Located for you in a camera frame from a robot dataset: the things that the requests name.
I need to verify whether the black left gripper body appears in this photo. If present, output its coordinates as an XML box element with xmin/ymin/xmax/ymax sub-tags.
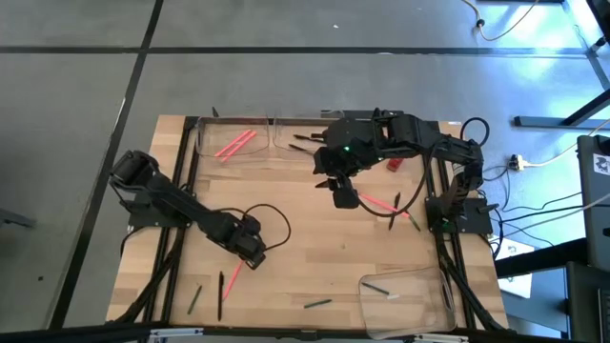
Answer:
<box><xmin>222</xmin><ymin>212</ymin><xmax>268</xmax><ymax>256</ymax></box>

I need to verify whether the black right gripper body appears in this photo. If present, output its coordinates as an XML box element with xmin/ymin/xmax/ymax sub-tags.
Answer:
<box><xmin>328</xmin><ymin>159</ymin><xmax>363</xmax><ymax>191</ymax></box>

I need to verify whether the clear plastic bin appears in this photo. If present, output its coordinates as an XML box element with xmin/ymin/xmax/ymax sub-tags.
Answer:
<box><xmin>194</xmin><ymin>115</ymin><xmax>272</xmax><ymax>161</ymax></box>
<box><xmin>357</xmin><ymin>266</ymin><xmax>458</xmax><ymax>340</ymax></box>
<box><xmin>271</xmin><ymin>113</ymin><xmax>347</xmax><ymax>161</ymax></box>

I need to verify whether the white paper sheet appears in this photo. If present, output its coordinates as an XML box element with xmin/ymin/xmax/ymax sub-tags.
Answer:
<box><xmin>495</xmin><ymin>236</ymin><xmax>536</xmax><ymax>299</ymax></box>

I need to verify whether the black metal floor beam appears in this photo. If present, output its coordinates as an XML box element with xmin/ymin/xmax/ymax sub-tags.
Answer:
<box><xmin>493</xmin><ymin>236</ymin><xmax>589</xmax><ymax>279</ymax></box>
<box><xmin>512</xmin><ymin>87</ymin><xmax>610</xmax><ymax>130</ymax></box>

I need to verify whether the grey floor foot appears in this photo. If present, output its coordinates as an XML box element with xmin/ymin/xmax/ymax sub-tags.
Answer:
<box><xmin>0</xmin><ymin>206</ymin><xmax>38</xmax><ymax>230</ymax></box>

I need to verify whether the grey cabinet with sticker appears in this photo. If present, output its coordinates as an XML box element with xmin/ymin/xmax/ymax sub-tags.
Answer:
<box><xmin>575</xmin><ymin>133</ymin><xmax>610</xmax><ymax>273</ymax></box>

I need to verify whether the dark grey box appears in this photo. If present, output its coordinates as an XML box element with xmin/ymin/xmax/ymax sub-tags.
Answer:
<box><xmin>564</xmin><ymin>260</ymin><xmax>610</xmax><ymax>343</ymax></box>

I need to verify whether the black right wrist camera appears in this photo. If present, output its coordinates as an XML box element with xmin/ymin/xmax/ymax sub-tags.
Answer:
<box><xmin>332</xmin><ymin>188</ymin><xmax>361</xmax><ymax>211</ymax></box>

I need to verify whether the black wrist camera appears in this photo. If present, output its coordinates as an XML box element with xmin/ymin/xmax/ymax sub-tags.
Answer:
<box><xmin>246</xmin><ymin>250</ymin><xmax>269</xmax><ymax>272</ymax></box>
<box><xmin>332</xmin><ymin>188</ymin><xmax>361</xmax><ymax>211</ymax></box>

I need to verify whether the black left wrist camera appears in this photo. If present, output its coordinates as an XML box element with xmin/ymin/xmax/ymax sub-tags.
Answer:
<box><xmin>246</xmin><ymin>250</ymin><xmax>269</xmax><ymax>272</ymax></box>

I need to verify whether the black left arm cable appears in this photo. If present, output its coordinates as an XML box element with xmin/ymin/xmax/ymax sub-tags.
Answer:
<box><xmin>213</xmin><ymin>203</ymin><xmax>293</xmax><ymax>252</ymax></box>

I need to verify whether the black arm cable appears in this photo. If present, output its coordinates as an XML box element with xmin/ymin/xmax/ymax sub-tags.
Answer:
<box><xmin>213</xmin><ymin>203</ymin><xmax>293</xmax><ymax>252</ymax></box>
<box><xmin>355</xmin><ymin>145</ymin><xmax>436</xmax><ymax>219</ymax></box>

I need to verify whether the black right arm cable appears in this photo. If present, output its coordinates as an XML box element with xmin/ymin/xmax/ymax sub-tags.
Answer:
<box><xmin>355</xmin><ymin>145</ymin><xmax>436</xmax><ymax>219</ymax></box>

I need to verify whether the black metal table frame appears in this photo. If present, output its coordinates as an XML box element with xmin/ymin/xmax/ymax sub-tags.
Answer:
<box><xmin>112</xmin><ymin>113</ymin><xmax>509</xmax><ymax>334</ymax></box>

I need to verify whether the black cable loop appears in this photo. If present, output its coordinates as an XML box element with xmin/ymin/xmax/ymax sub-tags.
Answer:
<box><xmin>458</xmin><ymin>115</ymin><xmax>492</xmax><ymax>149</ymax></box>

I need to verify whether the cream floor cable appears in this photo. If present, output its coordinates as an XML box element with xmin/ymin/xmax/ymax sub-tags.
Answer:
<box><xmin>459</xmin><ymin>0</ymin><xmax>542</xmax><ymax>43</ymax></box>

